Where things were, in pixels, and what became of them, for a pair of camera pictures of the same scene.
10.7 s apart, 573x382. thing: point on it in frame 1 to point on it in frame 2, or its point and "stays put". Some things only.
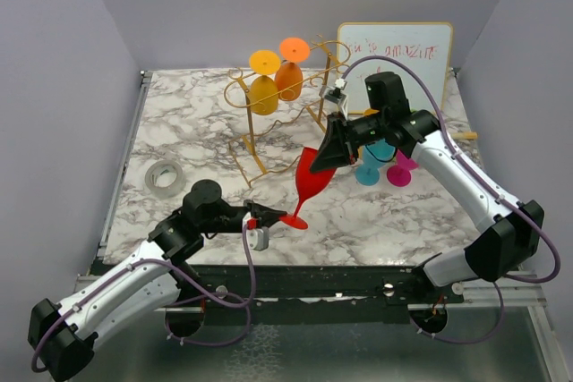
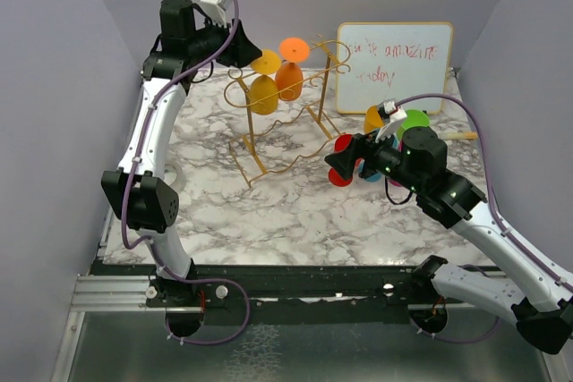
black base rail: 306,287 stays put
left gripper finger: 269,216 to 239,52
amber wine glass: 264,90 stays put
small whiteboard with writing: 425,46 stays put
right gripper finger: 334,149 to 361,145
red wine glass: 308,183 to 341,141
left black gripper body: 227,221 to 204,42
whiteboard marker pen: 461,135 stays put
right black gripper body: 366,130 to 386,159
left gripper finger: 258,211 to 241,46
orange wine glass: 288,77 stays put
